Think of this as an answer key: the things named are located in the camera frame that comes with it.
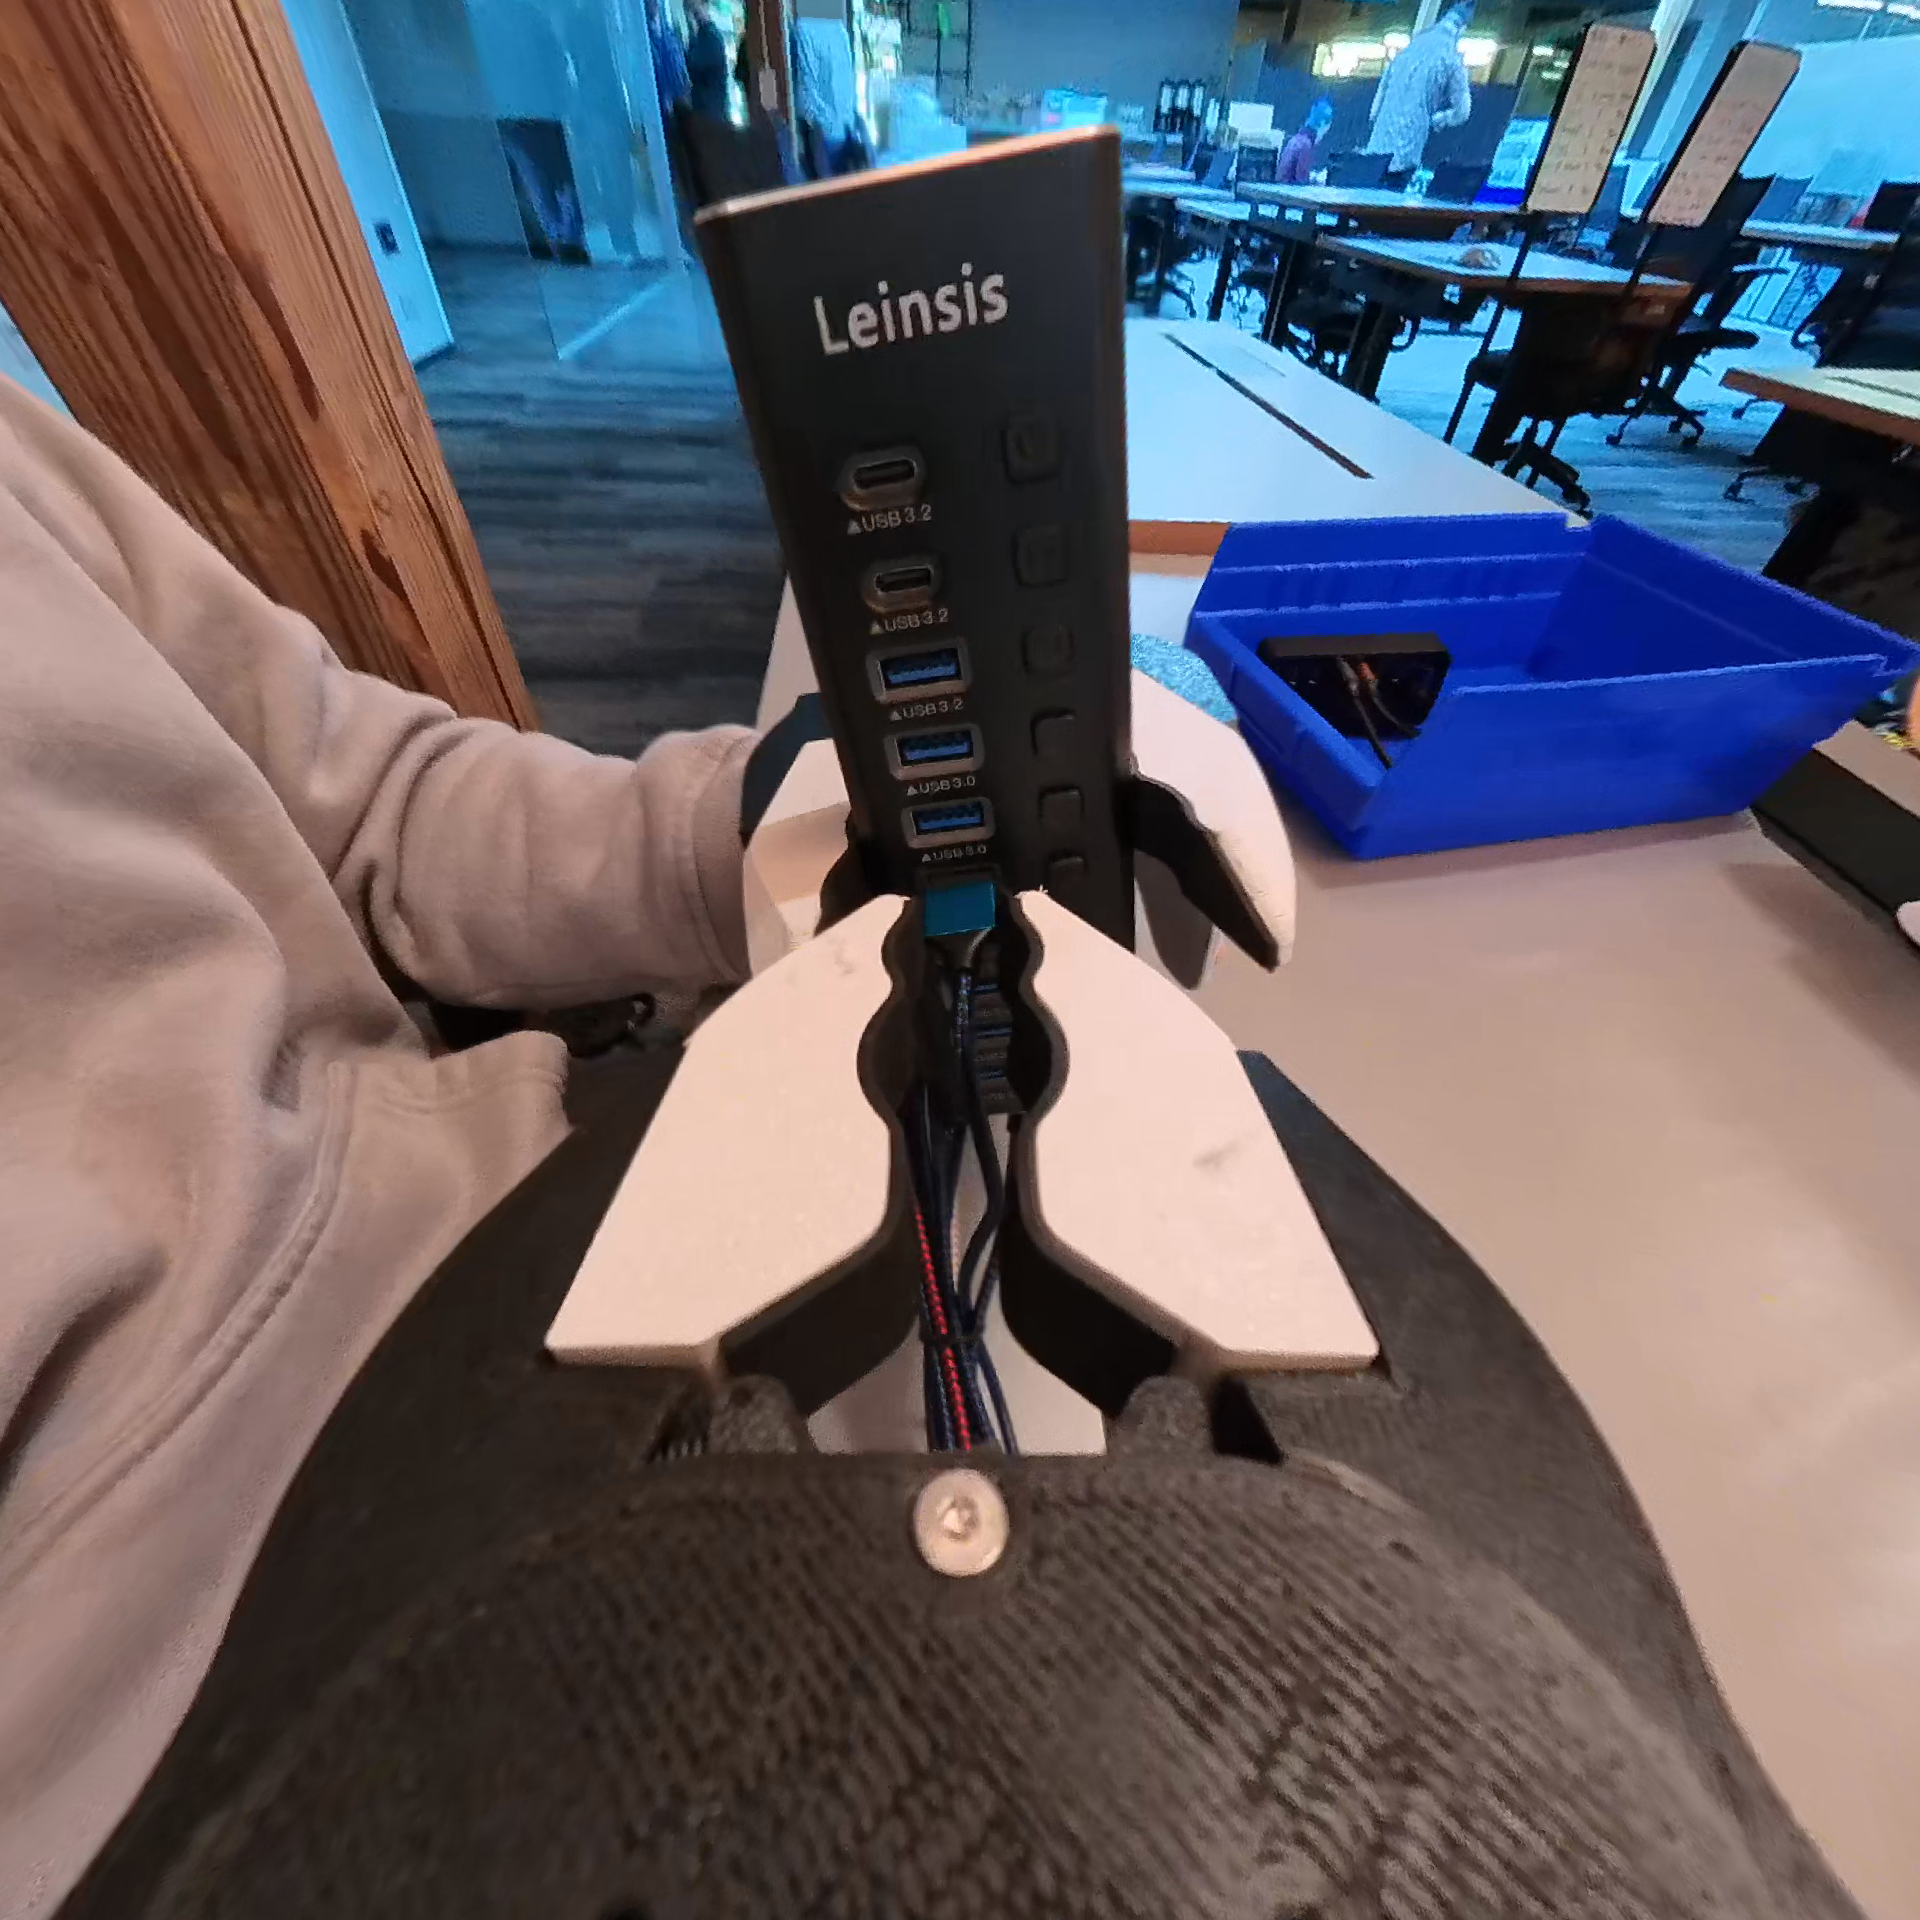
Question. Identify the wooden top work table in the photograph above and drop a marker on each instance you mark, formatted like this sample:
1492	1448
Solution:
1380	206
1830	390
1500	271

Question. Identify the black USB hub silver trim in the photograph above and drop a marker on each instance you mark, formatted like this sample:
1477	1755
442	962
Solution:
930	450

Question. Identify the wooden post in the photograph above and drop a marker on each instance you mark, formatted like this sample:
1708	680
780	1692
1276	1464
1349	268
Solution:
224	300

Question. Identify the grey desk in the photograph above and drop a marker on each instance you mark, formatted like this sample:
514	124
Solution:
1575	1125

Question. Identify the blue plastic bin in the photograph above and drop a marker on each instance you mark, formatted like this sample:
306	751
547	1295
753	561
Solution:
1650	674

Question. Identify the black office chair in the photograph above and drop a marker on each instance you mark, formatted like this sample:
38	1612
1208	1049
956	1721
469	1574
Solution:
1590	344
1830	285

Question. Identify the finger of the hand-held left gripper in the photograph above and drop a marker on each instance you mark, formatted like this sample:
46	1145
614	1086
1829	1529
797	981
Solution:
788	870
1238	781

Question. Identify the tan sign board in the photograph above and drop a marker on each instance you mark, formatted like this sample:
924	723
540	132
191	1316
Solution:
1590	120
1725	135

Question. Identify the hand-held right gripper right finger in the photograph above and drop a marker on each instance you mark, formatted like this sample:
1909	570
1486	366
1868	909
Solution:
1185	1170

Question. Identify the person's grey hoodie torso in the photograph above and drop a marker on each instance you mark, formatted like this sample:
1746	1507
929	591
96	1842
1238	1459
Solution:
195	1350

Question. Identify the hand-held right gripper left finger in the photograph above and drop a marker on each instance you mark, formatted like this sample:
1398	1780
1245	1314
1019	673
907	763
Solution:
735	1170

